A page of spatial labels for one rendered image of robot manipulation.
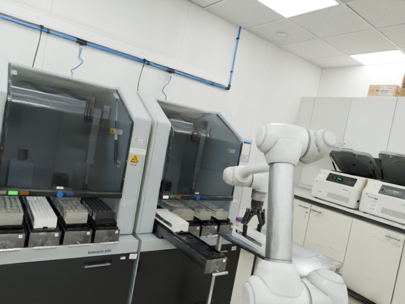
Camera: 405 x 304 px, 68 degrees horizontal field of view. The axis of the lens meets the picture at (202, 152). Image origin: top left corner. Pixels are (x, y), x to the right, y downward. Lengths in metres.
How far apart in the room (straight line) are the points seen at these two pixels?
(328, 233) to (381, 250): 0.57
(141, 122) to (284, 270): 1.10
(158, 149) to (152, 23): 1.59
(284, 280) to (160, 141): 1.08
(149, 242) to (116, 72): 1.62
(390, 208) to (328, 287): 2.37
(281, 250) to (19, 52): 2.32
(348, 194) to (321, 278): 2.51
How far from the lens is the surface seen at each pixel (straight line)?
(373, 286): 3.70
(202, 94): 3.36
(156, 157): 1.85
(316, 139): 1.31
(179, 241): 1.74
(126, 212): 1.86
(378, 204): 3.59
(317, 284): 1.26
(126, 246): 1.83
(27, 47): 2.77
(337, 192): 3.77
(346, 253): 3.78
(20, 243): 1.67
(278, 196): 1.21
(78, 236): 1.72
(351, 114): 4.14
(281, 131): 1.24
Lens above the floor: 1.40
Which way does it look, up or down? 3 degrees down
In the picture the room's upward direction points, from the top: 10 degrees clockwise
